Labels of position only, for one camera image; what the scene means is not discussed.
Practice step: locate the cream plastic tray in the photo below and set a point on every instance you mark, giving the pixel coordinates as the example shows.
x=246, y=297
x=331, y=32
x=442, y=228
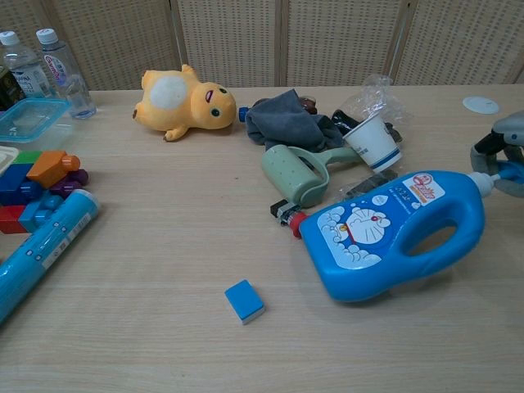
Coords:
x=6, y=161

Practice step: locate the small blue white block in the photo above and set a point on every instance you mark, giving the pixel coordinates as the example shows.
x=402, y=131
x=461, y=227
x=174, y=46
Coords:
x=241, y=296

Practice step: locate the beige woven folding screen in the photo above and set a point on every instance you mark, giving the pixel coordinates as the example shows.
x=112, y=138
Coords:
x=335, y=41

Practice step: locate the orange toy block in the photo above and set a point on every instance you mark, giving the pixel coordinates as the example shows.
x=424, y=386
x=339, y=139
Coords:
x=47, y=168

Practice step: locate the green toy block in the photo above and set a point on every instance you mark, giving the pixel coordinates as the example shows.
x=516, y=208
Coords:
x=25, y=156

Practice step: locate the white paper cup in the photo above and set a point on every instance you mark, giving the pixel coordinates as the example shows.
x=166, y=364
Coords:
x=374, y=141

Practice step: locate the black glossy object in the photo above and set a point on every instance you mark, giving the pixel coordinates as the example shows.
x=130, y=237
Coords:
x=343, y=119

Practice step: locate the grey cloth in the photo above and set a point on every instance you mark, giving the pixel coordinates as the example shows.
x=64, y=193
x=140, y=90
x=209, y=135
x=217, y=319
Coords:
x=286, y=123

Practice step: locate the blue detergent bottle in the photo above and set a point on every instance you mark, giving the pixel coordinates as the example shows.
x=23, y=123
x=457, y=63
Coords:
x=368, y=272

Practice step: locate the dark brown small bottle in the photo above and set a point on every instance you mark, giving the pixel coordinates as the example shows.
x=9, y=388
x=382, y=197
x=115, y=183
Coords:
x=310, y=104

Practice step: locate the dark green labelled bottle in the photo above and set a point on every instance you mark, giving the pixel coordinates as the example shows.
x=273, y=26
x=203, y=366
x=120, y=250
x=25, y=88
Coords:
x=10, y=88

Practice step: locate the yellow plush toy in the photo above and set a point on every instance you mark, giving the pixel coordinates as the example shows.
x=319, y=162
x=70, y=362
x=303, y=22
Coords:
x=192, y=102

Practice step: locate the white round table grommet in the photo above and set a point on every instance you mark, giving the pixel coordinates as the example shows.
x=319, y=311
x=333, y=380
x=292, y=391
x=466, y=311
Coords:
x=481, y=105

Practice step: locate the clear water bottle pink label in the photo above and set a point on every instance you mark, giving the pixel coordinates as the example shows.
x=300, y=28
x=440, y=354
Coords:
x=55, y=61

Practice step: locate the clear bag with black parts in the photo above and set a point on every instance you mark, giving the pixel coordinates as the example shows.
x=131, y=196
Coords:
x=370, y=185

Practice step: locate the small blue bottle cap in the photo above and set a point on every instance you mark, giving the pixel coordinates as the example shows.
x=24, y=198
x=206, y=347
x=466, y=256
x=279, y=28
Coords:
x=243, y=114

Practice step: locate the purple toy block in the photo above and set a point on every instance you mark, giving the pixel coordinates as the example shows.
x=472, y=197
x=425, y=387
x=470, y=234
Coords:
x=69, y=184

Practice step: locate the dark blue toy block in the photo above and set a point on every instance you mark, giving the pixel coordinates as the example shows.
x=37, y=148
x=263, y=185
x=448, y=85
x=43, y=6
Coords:
x=16, y=186

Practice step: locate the light blue toy block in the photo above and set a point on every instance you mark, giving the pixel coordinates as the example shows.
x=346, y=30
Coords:
x=39, y=210

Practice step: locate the clear plastic bag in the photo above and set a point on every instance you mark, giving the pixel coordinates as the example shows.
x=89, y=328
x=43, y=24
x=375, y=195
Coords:
x=374, y=100

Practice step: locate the grey black right robot hand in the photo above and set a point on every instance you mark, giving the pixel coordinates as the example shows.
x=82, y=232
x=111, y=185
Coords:
x=505, y=135

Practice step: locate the clear water bottle blue label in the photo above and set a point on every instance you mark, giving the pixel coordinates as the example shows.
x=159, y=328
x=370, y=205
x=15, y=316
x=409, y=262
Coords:
x=22, y=67

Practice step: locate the clear container with blue lid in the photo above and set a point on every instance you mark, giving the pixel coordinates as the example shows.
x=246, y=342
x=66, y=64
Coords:
x=30, y=118

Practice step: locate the small dark wrapped object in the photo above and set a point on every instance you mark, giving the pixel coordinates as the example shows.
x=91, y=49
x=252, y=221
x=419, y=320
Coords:
x=395, y=133

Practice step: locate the blue cylindrical roll package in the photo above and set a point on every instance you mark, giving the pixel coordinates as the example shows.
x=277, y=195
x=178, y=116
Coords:
x=37, y=254

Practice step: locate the red toy block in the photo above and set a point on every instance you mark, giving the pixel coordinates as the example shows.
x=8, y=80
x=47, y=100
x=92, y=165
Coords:
x=12, y=219

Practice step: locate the green lint roller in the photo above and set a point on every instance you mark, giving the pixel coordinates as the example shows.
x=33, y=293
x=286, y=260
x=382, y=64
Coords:
x=286, y=176

